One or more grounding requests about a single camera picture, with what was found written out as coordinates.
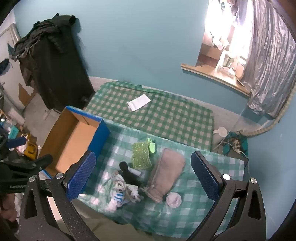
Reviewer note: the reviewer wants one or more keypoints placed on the person's left hand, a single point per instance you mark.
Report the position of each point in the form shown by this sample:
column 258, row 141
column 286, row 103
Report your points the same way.
column 7, row 206

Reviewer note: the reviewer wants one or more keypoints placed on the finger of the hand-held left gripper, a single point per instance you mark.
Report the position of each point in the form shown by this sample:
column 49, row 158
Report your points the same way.
column 16, row 141
column 34, row 162

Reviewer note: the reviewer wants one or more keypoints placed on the grey towel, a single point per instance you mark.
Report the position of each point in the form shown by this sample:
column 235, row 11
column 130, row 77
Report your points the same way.
column 166, row 169

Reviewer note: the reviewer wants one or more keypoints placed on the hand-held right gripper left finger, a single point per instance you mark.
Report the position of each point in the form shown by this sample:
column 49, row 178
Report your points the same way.
column 81, row 176

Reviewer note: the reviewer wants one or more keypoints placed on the green sequin pouch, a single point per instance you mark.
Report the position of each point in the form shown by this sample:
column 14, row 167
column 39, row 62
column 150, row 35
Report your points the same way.
column 141, row 155

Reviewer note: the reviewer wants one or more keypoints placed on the small light green sock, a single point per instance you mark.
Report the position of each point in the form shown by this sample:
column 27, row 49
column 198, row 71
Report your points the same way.
column 152, row 147

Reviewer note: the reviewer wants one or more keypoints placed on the yellow bag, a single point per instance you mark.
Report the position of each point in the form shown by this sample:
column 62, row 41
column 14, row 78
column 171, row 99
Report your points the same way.
column 31, row 150

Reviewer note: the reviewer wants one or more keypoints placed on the green checkered plastic tablecloth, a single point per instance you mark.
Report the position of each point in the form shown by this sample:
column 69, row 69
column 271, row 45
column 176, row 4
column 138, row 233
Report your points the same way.
column 192, row 208

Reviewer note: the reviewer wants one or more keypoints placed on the white patterned cloth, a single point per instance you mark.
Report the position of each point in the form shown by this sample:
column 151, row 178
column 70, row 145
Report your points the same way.
column 120, row 183

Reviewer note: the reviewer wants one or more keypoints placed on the green checkered bed sheet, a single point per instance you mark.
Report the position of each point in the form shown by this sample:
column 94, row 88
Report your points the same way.
column 166, row 115

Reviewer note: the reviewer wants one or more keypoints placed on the white round device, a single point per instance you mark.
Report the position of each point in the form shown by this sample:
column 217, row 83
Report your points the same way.
column 220, row 132

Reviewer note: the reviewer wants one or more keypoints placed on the wooden window sill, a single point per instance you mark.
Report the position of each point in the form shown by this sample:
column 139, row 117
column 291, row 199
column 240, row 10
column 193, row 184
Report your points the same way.
column 215, row 77

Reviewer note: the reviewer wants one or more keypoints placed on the grey curtain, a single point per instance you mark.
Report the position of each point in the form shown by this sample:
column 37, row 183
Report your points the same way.
column 268, row 58

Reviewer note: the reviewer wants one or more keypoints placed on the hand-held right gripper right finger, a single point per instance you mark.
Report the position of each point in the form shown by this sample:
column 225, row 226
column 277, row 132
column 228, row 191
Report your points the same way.
column 204, row 175

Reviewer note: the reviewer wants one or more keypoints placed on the white power strip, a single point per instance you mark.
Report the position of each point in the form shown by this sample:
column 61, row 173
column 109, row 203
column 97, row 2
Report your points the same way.
column 236, row 144

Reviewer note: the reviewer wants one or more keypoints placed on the olive green clothing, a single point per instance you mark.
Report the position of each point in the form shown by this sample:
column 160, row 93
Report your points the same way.
column 104, row 227

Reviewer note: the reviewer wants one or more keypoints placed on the teal box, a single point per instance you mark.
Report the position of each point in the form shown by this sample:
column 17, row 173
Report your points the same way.
column 13, row 132

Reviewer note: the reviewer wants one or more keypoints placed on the white paper sheet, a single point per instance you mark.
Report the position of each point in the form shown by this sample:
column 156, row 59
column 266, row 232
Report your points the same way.
column 138, row 102

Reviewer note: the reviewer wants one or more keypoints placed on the dark blue umbrella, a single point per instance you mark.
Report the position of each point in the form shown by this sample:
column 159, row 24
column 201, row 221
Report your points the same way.
column 4, row 66

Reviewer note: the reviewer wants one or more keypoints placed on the black sock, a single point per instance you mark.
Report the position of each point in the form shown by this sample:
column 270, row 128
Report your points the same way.
column 129, row 176

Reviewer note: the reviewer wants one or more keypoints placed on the teal cloth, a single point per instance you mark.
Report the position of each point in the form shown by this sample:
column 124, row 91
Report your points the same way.
column 244, row 143

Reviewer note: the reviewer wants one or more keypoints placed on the brown cardboard box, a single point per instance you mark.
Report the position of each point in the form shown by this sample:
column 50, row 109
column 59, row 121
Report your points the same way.
column 208, row 54

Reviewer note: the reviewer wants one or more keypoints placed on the white door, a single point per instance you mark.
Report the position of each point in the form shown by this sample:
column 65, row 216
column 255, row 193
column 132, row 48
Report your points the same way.
column 13, row 69

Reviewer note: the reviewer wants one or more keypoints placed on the pile of dark jackets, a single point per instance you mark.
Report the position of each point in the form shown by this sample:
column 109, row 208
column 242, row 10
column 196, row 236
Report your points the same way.
column 39, row 34

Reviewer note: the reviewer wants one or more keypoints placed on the blue cardboard box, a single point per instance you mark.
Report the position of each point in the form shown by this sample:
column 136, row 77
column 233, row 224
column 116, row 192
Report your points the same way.
column 69, row 139

